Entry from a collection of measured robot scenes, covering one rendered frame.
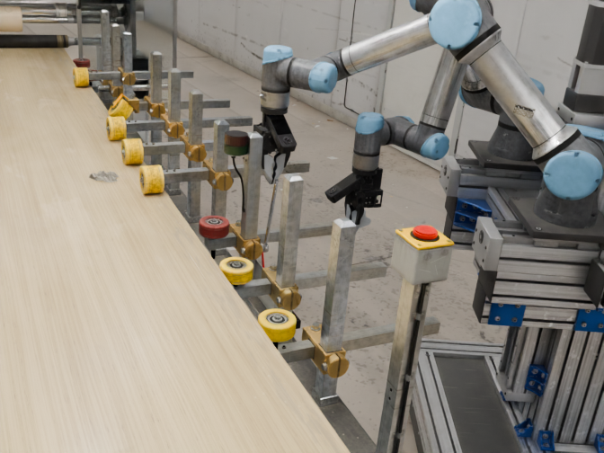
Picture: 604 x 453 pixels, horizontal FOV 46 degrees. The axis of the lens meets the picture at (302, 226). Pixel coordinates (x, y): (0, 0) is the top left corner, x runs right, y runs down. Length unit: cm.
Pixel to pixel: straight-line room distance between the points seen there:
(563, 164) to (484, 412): 112
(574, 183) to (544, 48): 298
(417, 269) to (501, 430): 138
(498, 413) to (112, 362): 150
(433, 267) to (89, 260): 87
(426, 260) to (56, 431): 65
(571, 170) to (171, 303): 90
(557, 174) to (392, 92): 411
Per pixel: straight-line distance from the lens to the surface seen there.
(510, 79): 166
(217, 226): 190
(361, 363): 301
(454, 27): 164
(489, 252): 182
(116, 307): 155
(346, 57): 190
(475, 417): 250
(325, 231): 206
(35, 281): 167
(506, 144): 228
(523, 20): 473
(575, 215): 184
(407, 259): 117
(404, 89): 558
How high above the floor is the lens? 170
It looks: 24 degrees down
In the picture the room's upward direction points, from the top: 5 degrees clockwise
